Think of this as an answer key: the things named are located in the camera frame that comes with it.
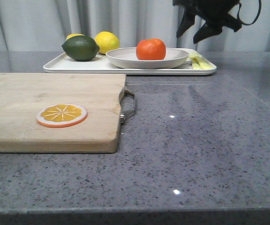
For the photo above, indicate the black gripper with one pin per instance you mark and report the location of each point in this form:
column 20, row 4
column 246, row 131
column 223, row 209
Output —
column 214, row 12

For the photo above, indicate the orange fruit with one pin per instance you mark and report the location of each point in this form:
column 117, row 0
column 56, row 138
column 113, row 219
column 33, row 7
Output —
column 151, row 49

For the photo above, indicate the white round plate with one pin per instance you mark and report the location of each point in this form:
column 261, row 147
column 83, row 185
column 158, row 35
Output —
column 126, row 58

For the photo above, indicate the white rectangular tray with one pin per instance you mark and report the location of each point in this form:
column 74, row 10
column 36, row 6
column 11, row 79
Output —
column 100, row 64

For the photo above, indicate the yellow lemon slice pieces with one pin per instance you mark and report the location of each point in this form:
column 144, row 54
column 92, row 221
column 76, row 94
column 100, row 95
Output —
column 198, row 62

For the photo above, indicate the yellow lemon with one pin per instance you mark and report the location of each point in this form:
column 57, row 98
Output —
column 73, row 35
column 107, row 41

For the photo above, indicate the green lime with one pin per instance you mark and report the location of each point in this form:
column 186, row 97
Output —
column 81, row 48

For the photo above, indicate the rear yellow lemon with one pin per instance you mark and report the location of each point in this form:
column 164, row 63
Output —
column 73, row 35

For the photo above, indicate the orange slice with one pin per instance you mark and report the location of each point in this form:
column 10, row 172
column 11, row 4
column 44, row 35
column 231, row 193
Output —
column 61, row 115

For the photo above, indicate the grey curtain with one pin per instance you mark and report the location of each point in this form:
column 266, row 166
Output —
column 43, row 25

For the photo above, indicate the wooden cutting board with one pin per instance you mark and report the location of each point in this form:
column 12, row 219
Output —
column 23, row 95

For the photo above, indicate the metal cutting board handle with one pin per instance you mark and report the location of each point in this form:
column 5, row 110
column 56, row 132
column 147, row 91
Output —
column 129, row 106

